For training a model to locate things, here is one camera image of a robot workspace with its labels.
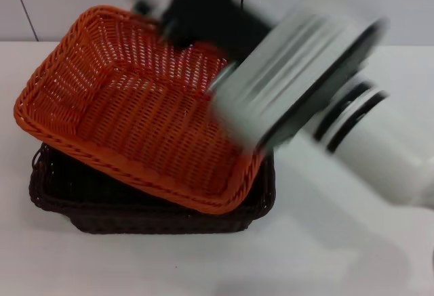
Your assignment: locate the orange woven basket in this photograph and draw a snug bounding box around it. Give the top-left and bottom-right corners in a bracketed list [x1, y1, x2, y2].
[13, 3, 268, 216]

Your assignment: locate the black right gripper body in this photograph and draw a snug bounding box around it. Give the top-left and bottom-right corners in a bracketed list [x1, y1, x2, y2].
[158, 0, 273, 64]

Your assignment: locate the dark brown woven basket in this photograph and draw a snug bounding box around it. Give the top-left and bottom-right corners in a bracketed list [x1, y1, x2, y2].
[28, 142, 277, 236]

